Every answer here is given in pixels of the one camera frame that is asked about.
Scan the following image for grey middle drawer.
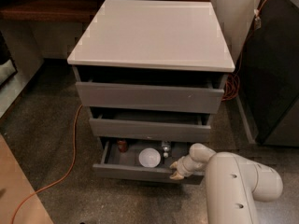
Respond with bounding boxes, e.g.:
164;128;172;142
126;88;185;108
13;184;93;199
90;108;211;143

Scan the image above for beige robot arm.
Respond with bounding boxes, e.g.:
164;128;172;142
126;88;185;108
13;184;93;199
170;143;283;224

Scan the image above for dark wooden shelf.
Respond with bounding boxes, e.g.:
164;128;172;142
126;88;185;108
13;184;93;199
0;0;210;23

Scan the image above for red soda can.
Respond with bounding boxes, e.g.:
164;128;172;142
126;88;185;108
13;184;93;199
117;140;128;152

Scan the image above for white cabinet counter top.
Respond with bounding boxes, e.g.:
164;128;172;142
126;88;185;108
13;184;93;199
67;0;235;73

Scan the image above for clear blue plastic bottle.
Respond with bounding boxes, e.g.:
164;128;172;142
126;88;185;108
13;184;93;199
162;141;171;158

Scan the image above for grey drawer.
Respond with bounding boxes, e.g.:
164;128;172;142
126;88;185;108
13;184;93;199
90;108;211;143
93;140;204;185
76;72;223;114

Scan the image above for orange extension cable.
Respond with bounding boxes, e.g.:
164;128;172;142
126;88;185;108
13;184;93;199
10;0;299;224

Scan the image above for white bowl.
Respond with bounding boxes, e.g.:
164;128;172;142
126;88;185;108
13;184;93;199
138;148;161;168

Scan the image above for grey bottom drawer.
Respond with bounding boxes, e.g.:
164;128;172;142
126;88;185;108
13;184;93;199
93;140;204;185

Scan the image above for grey top drawer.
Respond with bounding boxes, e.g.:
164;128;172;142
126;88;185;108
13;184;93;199
76;72;223;114

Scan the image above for dark chair with cushion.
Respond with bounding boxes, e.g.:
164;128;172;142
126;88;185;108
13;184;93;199
0;32;18;88

